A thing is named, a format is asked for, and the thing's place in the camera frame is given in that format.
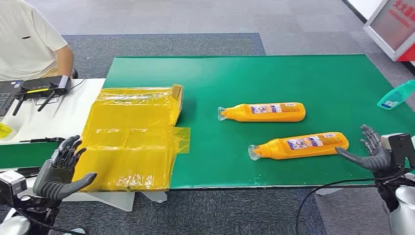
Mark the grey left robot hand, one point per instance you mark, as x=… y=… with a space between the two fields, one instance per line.
x=53 y=181

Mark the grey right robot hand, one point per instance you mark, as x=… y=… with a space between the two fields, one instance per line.
x=376 y=162

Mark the orange detergent bottle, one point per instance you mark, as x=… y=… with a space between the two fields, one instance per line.
x=291 y=151
x=266 y=116

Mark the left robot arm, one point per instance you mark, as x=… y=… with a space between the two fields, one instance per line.
x=14 y=227

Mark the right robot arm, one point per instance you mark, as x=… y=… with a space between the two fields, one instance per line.
x=403 y=211

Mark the teal plastic bottle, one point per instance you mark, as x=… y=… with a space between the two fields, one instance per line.
x=395 y=95

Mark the green belt conveyor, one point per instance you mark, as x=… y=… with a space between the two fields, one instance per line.
x=19 y=155

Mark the white table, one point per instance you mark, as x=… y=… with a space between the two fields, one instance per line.
x=64 y=116

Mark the yellow label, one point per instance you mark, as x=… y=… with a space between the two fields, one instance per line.
x=4 y=131

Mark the yellow plastic wrapped cardboard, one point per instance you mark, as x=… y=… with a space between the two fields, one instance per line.
x=129 y=146

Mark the black router with antennas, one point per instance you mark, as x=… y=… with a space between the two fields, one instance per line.
x=45 y=86

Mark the black laptop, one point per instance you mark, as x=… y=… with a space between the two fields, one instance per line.
x=6 y=97

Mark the black office chair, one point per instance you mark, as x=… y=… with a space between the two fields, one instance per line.
x=75 y=74

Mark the person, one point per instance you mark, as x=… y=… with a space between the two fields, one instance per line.
x=26 y=48

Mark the red and white cabinet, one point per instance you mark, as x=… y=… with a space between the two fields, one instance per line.
x=392 y=26

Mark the green table mat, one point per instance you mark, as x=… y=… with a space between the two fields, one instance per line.
x=259 y=81

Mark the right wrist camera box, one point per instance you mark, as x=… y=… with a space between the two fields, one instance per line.
x=400 y=149

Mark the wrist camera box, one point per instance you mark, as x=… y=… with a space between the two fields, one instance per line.
x=13 y=185
x=400 y=149

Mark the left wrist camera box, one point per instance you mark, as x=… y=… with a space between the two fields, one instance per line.
x=13 y=185

